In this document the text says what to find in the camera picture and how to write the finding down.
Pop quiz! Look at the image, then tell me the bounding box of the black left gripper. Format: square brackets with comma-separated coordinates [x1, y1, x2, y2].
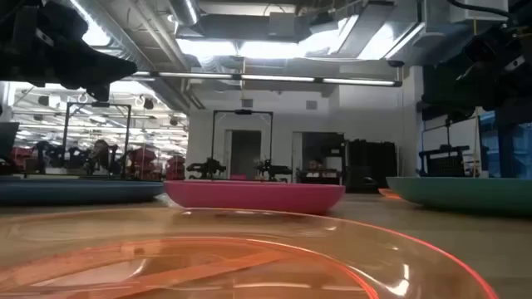
[0, 0, 139, 103]

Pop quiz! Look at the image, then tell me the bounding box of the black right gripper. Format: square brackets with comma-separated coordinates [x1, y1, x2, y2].
[421, 22, 532, 120]

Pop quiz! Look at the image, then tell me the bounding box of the green plastic plate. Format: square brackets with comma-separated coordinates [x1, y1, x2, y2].
[386, 176, 532, 217]

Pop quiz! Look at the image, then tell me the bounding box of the small transparent orange plate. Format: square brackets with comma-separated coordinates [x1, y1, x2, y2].
[377, 187, 402, 200]

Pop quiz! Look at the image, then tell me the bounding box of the pink plastic plate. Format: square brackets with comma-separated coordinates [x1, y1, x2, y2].
[165, 179, 346, 216]

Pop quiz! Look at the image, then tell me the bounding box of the large transparent orange plate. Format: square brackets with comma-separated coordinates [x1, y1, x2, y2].
[0, 206, 500, 299]

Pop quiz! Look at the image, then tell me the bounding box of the red machine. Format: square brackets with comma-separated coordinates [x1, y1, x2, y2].
[124, 147, 161, 180]
[165, 155, 187, 181]

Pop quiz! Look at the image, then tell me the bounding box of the black cabinet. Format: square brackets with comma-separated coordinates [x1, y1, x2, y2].
[346, 140, 398, 193]

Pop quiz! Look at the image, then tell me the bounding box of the dark monitor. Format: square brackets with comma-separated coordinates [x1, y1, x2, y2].
[0, 121, 20, 163]

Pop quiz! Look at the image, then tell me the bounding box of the blue plastic plate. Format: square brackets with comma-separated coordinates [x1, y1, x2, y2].
[0, 176, 165, 205]

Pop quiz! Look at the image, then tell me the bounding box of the black shelf unit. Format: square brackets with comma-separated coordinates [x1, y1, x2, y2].
[301, 131, 347, 186]

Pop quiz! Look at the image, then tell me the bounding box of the long ceiling light bar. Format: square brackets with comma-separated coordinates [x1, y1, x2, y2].
[132, 71, 403, 87]

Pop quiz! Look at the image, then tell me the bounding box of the black rig frame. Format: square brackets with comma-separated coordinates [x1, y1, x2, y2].
[210, 109, 274, 180]
[62, 101, 133, 179]

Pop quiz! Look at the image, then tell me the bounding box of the black wire cart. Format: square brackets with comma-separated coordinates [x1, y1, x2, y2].
[418, 144, 470, 179]

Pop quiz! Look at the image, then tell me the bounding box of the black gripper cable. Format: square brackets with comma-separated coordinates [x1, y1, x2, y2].
[446, 0, 512, 18]

